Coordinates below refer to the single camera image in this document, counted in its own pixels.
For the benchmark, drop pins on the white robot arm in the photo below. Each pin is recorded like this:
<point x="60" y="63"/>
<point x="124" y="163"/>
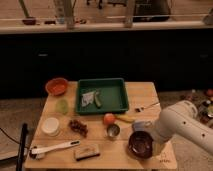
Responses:
<point x="179" y="119"/>

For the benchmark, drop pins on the small metal cup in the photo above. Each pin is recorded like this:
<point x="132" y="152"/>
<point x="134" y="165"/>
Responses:
<point x="113" y="131"/>

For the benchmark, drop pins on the green plastic tray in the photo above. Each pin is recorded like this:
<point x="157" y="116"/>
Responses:
<point x="113" y="96"/>

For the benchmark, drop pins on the green cucumber piece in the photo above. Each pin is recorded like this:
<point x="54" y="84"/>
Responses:
<point x="97" y="100"/>

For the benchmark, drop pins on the crumpled white wrapper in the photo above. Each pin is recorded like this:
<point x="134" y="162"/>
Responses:
<point x="87" y="98"/>

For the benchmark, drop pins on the yellow banana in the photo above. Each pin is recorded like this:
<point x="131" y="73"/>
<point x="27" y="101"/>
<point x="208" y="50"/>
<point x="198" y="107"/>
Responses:
<point x="125" y="118"/>

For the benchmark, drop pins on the orange bowl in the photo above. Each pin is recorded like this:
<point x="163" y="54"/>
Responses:
<point x="56" y="86"/>

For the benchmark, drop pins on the brown grape bunch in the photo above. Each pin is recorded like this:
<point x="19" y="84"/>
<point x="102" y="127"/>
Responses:
<point x="79" y="127"/>

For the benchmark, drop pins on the blue sponge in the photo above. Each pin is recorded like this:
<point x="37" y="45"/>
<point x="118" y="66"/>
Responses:
<point x="140" y="125"/>

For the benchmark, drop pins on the dark maroon bowl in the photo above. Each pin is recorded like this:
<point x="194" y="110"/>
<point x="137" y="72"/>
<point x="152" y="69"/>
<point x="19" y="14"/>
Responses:
<point x="140" y="144"/>

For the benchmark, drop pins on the white lidded container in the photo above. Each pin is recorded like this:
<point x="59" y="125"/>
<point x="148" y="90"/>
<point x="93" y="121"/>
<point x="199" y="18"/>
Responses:
<point x="51" y="126"/>

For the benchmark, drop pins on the black stand pole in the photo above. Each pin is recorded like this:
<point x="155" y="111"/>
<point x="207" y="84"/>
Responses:
<point x="20" y="158"/>

